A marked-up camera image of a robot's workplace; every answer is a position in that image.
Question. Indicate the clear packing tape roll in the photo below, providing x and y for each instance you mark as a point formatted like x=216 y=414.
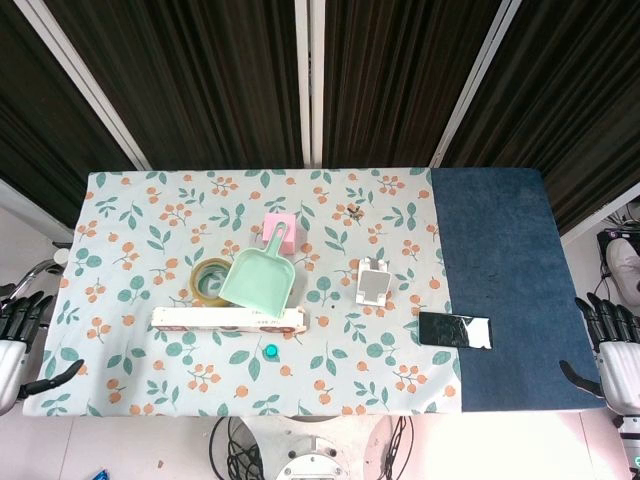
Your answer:
x=200 y=290

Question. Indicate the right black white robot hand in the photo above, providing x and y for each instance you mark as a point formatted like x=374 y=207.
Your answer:
x=620 y=370

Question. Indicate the small blue wrapper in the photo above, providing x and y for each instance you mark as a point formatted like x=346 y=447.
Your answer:
x=101 y=474

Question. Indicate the small teal round cap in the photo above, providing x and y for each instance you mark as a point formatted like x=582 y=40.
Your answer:
x=271 y=351

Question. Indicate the pink foam block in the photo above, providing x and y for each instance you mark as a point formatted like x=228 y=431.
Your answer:
x=290 y=232

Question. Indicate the black electronic device box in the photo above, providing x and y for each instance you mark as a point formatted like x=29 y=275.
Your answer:
x=607 y=235

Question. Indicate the chrome metal cart frame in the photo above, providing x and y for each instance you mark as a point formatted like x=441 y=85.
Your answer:
x=40 y=272

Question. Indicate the blue felt mat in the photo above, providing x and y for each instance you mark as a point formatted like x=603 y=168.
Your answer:
x=500 y=240

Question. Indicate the mint green plastic dustpan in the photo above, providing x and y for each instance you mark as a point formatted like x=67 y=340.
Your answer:
x=257 y=285

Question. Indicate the small brown debris piece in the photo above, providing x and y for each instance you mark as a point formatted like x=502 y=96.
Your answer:
x=355 y=210

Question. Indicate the floral orange green tablecloth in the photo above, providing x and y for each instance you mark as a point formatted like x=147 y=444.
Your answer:
x=150 y=210

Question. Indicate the black smartphone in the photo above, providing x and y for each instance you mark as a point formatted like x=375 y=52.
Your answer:
x=445 y=330

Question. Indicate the white sneaker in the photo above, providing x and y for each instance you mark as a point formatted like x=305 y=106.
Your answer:
x=625 y=265

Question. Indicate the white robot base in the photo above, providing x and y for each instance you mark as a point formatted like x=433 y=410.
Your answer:
x=312 y=450

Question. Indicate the small white mirror stand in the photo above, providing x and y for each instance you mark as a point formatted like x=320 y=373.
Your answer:
x=372 y=285

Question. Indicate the white metal frame post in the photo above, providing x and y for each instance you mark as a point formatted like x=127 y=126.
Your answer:
x=310 y=80
x=85 y=80
x=475 y=80

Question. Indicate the long baking paper box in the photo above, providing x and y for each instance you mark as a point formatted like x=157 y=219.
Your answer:
x=200 y=319

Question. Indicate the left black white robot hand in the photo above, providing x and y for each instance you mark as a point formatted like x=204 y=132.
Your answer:
x=12 y=360

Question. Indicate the dark pleated curtain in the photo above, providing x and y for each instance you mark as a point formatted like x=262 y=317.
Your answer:
x=200 y=75

